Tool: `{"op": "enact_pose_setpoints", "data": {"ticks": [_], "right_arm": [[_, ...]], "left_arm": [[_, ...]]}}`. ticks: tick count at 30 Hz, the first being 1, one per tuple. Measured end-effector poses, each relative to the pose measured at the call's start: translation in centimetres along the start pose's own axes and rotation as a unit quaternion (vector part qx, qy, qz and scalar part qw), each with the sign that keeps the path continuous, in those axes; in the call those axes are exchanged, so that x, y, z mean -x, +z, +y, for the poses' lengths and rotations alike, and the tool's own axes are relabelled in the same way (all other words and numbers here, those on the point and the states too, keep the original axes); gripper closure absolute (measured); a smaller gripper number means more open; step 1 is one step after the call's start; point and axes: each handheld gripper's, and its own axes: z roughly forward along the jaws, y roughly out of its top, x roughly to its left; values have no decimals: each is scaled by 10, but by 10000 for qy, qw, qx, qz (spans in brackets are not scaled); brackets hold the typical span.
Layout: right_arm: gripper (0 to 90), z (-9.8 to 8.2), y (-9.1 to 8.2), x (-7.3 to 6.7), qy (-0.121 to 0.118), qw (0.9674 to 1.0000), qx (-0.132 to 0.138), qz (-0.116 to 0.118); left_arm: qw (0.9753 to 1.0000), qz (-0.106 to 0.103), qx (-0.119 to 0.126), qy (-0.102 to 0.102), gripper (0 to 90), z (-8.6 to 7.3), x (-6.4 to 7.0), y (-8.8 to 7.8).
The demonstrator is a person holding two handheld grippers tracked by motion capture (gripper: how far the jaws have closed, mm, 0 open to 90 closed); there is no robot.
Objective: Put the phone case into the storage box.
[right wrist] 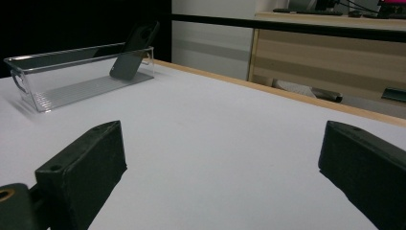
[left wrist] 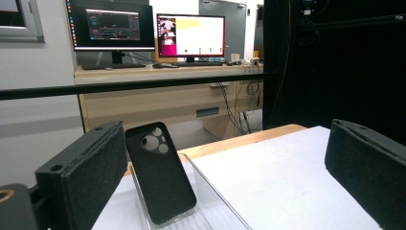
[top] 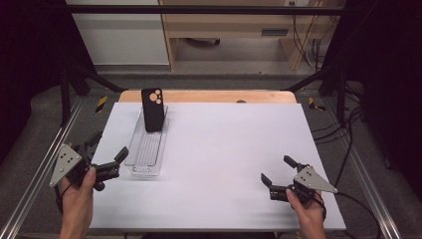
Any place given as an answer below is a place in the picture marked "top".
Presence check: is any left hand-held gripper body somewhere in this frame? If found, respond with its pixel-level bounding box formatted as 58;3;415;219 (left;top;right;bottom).
49;141;120;192

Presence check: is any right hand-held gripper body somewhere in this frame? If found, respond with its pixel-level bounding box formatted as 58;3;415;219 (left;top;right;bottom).
268;162;338;205

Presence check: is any clear plastic tray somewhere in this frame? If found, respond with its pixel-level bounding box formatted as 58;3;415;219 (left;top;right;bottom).
124;106;171;177

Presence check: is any black phone case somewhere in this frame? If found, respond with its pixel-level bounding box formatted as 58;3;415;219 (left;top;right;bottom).
140;88;166;133

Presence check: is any person's right hand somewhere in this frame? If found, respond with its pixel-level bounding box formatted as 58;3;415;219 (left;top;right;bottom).
286;189;327;227

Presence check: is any person's left hand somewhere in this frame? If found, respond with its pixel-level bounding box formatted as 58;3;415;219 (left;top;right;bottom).
60;167;98;222

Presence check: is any yellow black floor tape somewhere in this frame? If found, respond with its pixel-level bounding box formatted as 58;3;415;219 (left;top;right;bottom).
308;97;327;113
95;96;109;114

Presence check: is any black curtain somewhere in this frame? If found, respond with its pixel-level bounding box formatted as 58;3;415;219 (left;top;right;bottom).
0;0;98;163
326;0;422;193

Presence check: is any white cabinet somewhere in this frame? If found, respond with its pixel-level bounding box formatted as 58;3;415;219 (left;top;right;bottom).
65;0;170;66

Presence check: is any wooden desk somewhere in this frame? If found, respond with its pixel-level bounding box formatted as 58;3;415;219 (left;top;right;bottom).
158;0;346;73

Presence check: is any aluminium floor rail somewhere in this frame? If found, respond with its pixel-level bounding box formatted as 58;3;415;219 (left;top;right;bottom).
0;96;85;239
322;99;403;239

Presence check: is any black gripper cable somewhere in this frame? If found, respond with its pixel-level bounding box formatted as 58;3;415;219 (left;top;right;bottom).
54;183;74;213
333;190;383;239

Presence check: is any black floor cable bundle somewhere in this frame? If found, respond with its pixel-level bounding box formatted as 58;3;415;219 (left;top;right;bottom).
313;106;365;187

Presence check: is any black diagonal frame strut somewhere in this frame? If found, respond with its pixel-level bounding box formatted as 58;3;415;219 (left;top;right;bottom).
281;65;336;93
70;64;129;94

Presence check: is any black frame post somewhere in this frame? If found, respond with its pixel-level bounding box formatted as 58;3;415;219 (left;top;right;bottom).
335;69;348;125

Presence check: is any black power cable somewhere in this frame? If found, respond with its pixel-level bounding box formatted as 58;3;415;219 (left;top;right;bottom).
292;4;317;71
310;36;324;72

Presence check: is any grey desk handle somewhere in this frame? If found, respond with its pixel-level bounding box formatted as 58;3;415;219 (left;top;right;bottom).
261;28;289;37

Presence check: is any black horizontal frame bar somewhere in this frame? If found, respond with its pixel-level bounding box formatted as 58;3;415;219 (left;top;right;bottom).
43;4;379;16

